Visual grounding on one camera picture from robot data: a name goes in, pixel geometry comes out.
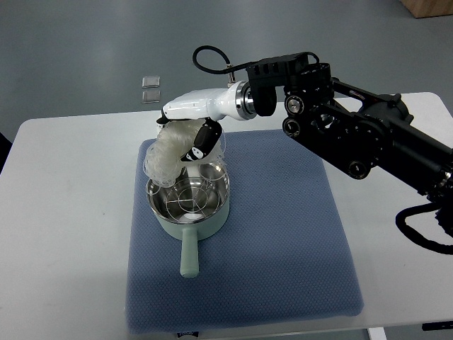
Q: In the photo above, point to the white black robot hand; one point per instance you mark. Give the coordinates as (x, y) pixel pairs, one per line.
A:
(209, 106)

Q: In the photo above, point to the mint green steel pot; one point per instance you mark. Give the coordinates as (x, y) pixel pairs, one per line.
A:
(194, 208)

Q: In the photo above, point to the blue textured mat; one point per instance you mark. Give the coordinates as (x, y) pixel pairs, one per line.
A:
(281, 256)

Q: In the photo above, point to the white vermicelli bundle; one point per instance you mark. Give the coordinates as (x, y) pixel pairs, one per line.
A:
(162, 162)

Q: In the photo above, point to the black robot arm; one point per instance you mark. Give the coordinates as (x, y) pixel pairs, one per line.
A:
(355, 130)

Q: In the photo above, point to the upper metal floor plate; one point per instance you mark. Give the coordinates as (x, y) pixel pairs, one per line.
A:
(150, 82)

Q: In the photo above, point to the wooden box corner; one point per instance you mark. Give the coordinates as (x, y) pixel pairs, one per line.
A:
(428, 8)

